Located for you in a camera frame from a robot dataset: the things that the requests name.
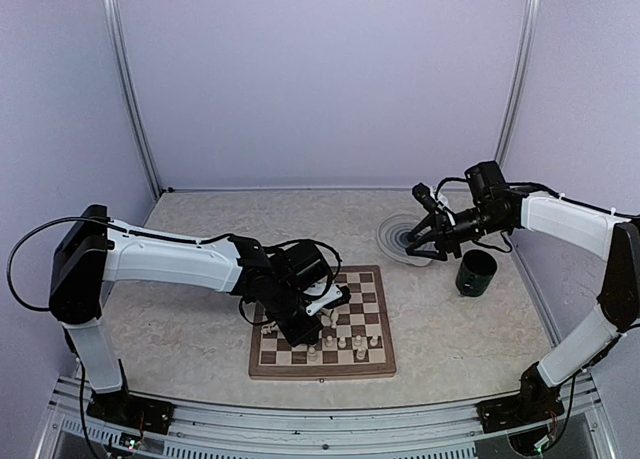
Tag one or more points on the fallen white king centre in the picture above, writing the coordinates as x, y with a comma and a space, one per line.
334, 316

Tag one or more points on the left aluminium corner post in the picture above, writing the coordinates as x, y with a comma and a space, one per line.
118, 42

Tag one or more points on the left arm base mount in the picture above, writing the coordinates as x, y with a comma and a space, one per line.
134, 412

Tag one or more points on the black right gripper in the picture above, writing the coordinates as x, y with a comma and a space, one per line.
449, 243

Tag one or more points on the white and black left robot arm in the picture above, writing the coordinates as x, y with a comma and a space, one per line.
99, 250

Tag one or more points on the dark green cup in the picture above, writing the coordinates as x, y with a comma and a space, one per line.
476, 270

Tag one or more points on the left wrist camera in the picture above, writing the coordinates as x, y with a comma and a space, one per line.
317, 299

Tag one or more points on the wooden chess board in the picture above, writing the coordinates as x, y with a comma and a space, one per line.
272, 358

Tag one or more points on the white plate with spiral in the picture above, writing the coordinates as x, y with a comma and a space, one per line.
391, 238

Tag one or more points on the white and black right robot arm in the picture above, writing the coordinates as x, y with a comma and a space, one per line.
572, 246

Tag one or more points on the right aluminium corner post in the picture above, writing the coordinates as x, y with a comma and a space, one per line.
518, 80

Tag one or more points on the aluminium front rail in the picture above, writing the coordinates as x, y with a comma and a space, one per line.
208, 430

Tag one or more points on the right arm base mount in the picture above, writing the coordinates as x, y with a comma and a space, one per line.
513, 411

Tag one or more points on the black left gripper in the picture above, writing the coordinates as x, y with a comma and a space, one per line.
304, 335

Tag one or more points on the aluminium corner post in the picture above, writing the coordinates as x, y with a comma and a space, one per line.
518, 80
118, 42

